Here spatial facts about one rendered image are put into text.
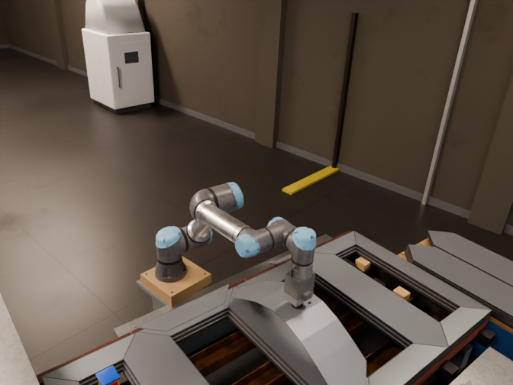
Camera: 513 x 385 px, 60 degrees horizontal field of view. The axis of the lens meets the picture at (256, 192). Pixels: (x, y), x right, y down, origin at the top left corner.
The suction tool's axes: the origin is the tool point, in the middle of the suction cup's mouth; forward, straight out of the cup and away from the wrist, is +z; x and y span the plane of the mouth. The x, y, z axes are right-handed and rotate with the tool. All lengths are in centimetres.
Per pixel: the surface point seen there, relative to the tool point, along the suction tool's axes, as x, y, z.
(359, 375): -28.0, 1.9, 10.4
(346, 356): -21.9, 1.7, 6.7
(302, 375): -13.3, -9.0, 15.6
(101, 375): 27, -61, 13
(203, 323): 28.9, -19.8, 17.2
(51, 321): 163, -43, 102
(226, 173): 270, 184, 103
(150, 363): 24, -46, 16
